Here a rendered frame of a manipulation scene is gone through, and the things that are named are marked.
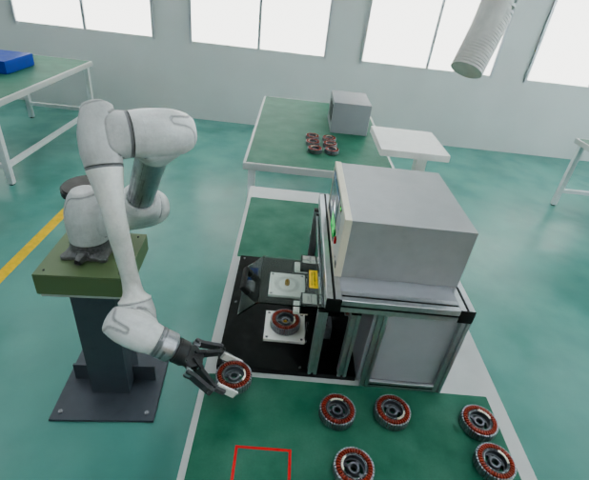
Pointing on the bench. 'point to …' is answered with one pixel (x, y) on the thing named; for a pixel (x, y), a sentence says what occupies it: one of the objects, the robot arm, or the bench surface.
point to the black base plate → (265, 359)
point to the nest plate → (283, 335)
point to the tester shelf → (388, 290)
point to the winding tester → (398, 227)
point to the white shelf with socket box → (409, 146)
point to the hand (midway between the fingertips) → (233, 376)
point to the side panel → (411, 353)
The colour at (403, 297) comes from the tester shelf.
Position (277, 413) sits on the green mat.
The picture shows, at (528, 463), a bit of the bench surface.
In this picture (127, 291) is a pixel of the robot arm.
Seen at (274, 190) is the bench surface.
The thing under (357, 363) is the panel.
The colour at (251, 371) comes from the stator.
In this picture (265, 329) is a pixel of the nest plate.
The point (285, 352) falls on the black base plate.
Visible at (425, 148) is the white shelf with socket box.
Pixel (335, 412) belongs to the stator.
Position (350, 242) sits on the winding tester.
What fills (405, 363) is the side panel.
